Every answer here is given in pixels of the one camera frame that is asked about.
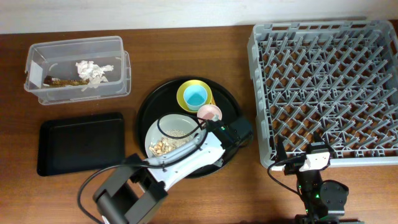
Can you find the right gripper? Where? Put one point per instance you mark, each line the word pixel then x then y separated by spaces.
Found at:
pixel 294 168

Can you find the pink plastic cup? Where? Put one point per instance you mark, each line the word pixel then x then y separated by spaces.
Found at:
pixel 211 112

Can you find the light blue plastic cup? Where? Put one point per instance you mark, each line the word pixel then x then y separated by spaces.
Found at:
pixel 195 96

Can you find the yellow plastic bowl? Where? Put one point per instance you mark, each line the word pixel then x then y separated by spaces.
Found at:
pixel 186 84

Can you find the grey round plate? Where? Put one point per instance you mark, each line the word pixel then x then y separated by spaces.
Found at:
pixel 176 125

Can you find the food scraps and rice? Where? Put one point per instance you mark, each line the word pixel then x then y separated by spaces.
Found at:
pixel 156 144

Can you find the white tissue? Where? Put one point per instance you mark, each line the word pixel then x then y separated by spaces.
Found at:
pixel 88 70

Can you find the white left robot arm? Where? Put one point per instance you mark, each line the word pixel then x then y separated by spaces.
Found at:
pixel 136 189

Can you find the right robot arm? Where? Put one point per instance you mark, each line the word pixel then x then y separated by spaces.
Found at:
pixel 324 200

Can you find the grey dishwasher rack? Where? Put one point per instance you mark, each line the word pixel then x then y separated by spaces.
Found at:
pixel 337 79

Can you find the wooden chopstick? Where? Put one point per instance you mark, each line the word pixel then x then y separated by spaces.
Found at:
pixel 212 101

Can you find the round black tray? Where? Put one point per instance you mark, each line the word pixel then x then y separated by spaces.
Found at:
pixel 163 100

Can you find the black rectangular tray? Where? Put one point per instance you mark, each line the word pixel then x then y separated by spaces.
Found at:
pixel 80 143

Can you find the clear plastic bin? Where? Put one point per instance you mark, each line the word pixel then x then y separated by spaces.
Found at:
pixel 74 70

